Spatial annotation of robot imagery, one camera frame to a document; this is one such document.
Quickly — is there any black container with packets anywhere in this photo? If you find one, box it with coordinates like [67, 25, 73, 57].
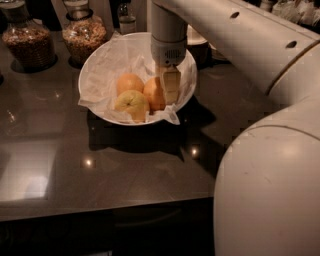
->
[258, 0, 320, 34]

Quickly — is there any glass cereal jar middle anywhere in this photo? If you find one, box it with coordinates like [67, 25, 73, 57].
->
[62, 0, 107, 67]

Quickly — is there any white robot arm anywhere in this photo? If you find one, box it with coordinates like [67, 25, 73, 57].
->
[151, 0, 320, 256]

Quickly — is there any white bowl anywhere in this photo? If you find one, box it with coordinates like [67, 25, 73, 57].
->
[77, 31, 199, 127]

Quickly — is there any white paper liner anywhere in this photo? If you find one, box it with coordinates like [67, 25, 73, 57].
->
[78, 32, 194, 125]

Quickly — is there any glass cereal jar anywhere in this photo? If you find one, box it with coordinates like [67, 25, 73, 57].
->
[0, 0, 56, 72]
[62, 0, 107, 67]

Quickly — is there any white lidded pot left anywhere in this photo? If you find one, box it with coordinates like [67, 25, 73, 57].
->
[187, 26, 209, 67]

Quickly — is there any glass cereal jar left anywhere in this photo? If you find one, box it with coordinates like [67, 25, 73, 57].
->
[0, 0, 56, 72]

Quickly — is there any yellowish orange front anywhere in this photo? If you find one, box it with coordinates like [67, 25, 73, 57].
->
[114, 90, 150, 123]

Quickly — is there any small glass bottle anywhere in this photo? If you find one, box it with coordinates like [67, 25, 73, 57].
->
[117, 0, 136, 35]

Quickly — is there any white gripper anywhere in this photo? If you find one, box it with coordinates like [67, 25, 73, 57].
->
[151, 36, 187, 105]

